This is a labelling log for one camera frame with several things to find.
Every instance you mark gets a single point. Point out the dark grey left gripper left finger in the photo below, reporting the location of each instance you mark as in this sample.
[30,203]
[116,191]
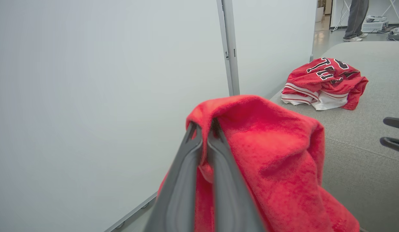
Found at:
[180,199]

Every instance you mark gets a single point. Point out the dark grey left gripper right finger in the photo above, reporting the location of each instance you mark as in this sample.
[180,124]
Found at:
[231,206]

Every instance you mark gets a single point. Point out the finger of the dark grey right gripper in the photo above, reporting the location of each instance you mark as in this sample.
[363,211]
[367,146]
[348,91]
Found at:
[396,145]
[397,123]

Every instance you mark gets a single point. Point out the red and white garment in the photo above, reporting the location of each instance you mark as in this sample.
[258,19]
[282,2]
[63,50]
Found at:
[277,161]

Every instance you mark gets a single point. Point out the red white striped jersey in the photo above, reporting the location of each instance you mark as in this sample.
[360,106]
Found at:
[331,87]

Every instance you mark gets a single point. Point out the grey fabric sofa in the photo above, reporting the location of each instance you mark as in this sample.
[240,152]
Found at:
[364,180]

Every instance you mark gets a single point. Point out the grey flat device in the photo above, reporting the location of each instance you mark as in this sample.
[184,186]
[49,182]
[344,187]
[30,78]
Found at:
[397,33]

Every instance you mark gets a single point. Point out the white ribbed device box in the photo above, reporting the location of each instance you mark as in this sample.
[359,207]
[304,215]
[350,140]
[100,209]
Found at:
[373,26]

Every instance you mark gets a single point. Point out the person in grey trousers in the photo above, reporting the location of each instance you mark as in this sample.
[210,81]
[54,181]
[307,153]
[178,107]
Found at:
[355,16]

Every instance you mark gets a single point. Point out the wide white partition panel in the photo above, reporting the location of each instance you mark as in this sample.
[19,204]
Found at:
[90,96]

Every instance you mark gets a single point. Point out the grey partition bottom rail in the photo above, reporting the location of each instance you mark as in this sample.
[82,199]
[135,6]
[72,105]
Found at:
[131,214]

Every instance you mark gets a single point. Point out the grey partition foot bracket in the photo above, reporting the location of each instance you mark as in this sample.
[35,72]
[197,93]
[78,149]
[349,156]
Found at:
[311,58]

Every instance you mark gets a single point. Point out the grey double partition post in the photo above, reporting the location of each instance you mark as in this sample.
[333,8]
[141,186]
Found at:
[230,48]

